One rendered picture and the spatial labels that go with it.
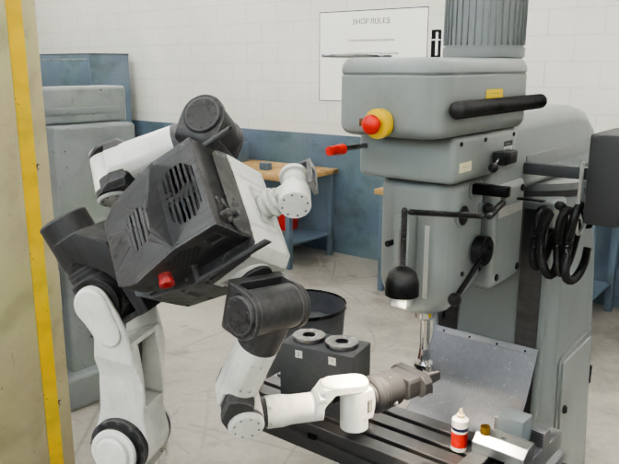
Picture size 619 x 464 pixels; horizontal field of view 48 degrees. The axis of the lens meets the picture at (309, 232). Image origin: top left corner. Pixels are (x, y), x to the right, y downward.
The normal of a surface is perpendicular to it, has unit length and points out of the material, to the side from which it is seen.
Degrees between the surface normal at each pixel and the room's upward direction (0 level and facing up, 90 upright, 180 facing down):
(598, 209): 90
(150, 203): 75
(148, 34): 90
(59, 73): 90
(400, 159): 90
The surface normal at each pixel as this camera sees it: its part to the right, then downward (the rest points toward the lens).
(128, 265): -0.68, -0.10
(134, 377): -0.31, 0.61
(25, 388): 0.79, 0.14
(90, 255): -0.26, 0.22
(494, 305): -0.62, 0.18
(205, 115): -0.21, -0.26
